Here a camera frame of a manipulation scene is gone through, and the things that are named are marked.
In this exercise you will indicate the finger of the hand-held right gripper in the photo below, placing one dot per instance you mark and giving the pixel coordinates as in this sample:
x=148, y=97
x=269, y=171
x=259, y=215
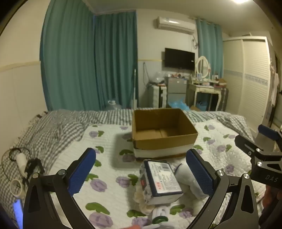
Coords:
x=246, y=144
x=268, y=132

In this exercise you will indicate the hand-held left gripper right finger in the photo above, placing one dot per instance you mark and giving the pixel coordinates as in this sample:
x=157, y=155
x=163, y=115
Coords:
x=201, y=174

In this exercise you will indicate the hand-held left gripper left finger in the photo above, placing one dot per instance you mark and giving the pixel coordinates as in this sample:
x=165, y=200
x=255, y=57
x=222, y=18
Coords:
x=82, y=171

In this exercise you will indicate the white sock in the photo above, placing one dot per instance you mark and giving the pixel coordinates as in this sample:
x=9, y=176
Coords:
x=187, y=176

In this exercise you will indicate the white cloth pack with label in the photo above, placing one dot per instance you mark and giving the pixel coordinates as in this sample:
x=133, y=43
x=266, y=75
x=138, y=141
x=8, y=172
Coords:
x=162, y=180

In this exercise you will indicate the cream fluffy cloth bundle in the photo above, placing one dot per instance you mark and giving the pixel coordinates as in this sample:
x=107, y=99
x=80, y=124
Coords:
x=141, y=199

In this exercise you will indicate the person's right hand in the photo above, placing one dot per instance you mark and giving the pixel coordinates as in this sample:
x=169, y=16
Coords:
x=273, y=197

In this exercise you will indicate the floral white quilt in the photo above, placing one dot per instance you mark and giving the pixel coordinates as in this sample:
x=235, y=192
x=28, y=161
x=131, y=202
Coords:
x=105, y=193

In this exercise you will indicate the grey gingham blanket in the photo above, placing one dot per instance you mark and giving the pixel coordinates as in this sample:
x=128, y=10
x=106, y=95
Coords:
x=59, y=130

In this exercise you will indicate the hanging white clothes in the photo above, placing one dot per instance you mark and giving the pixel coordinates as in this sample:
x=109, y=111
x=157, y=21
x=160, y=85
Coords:
x=275, y=83

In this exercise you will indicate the black clip object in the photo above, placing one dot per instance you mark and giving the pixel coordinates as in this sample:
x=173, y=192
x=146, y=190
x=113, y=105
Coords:
x=33, y=166

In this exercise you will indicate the white louvred wardrobe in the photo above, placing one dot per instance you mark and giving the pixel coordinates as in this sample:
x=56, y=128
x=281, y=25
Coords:
x=249, y=77

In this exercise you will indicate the white cylinder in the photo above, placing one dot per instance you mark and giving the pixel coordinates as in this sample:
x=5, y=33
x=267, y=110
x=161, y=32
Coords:
x=21, y=161

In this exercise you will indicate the small cardboard box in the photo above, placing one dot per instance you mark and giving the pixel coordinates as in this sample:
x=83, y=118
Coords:
x=193, y=107

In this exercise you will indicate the white tape roll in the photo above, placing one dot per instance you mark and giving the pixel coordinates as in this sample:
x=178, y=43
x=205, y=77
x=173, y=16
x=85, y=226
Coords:
x=13, y=191

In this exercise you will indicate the blue plastic bags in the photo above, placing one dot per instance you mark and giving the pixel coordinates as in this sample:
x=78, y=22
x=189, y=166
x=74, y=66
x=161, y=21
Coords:
x=178, y=104

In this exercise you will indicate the white dressing table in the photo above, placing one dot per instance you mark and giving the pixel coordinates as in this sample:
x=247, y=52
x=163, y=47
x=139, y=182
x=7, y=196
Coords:
x=199, y=88

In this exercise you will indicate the small grey fridge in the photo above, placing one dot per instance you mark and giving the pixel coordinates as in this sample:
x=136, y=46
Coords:
x=177, y=88

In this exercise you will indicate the white oval vanity mirror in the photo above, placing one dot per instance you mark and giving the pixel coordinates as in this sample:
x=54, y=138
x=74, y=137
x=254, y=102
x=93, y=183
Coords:
x=202, y=66

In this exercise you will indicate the white ribbed suitcase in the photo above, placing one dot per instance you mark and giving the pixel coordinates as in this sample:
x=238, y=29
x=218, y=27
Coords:
x=156, y=95

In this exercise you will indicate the white mop pole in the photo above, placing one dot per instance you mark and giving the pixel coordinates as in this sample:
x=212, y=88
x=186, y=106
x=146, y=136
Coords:
x=134, y=92

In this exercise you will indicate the teal curtain beside wardrobe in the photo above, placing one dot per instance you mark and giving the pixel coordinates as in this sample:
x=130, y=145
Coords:
x=209, y=46

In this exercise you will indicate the clear plastic bag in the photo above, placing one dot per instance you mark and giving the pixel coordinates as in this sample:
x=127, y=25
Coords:
x=159, y=77

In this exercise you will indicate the narrow teal corner curtain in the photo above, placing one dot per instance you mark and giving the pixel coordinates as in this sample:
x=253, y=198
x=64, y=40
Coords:
x=114, y=59

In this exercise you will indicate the wide teal curtain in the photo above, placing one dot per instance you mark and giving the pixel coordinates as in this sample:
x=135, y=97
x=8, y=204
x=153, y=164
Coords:
x=70, y=55

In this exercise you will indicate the white air conditioner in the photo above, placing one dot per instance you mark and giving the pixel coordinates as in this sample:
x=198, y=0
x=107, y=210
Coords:
x=175, y=24

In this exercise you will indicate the black wall television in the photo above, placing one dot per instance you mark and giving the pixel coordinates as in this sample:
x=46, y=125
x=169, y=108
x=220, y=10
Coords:
x=179, y=59

